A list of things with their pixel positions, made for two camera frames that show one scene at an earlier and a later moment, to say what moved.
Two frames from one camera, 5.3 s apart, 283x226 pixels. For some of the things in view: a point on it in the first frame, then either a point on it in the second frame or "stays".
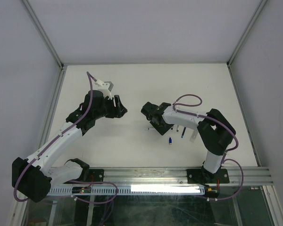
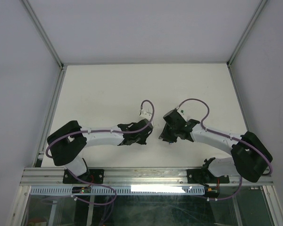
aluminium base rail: x=177 y=176 stays
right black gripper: x=162 y=130 -> x=164 y=136
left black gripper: x=116 y=111 -> x=143 y=141
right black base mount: x=203 y=176 stays
